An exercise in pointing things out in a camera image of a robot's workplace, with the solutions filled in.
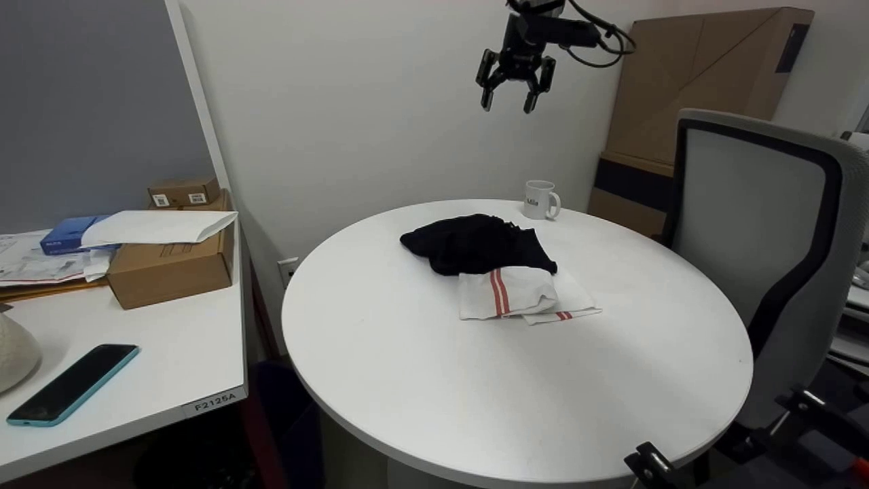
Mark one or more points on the teal smartphone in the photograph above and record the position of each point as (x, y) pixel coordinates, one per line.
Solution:
(71, 384)

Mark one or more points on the stack of printed papers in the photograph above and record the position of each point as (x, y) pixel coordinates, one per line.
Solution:
(46, 263)

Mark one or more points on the white mug with round body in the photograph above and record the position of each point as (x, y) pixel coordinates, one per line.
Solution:
(16, 355)

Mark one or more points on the grey office chair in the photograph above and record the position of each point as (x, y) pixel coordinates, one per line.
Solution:
(769, 207)

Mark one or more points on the white paper sheet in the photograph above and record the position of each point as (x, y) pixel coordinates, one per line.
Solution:
(154, 227)

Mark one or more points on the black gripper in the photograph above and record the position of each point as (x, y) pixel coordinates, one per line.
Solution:
(528, 51)

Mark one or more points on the tall cardboard with black band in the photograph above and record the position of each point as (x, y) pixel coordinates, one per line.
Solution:
(696, 83)

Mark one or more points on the grey partition with white frame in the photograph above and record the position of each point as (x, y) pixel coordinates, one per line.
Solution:
(90, 90)

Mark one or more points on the black cloth garment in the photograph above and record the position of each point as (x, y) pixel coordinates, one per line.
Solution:
(480, 246)

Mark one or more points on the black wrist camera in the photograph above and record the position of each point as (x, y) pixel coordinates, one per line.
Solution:
(571, 33)

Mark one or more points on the clear glass cup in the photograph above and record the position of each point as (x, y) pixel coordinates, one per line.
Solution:
(541, 200)

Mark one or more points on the large flat cardboard box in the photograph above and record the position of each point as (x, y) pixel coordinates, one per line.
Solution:
(168, 274)

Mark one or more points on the small cardboard box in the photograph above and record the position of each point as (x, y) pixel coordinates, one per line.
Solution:
(180, 192)
(218, 203)

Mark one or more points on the white office desk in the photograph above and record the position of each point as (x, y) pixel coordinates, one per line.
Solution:
(180, 343)

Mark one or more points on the white towel with red stripes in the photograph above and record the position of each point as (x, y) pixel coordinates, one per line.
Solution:
(526, 301)

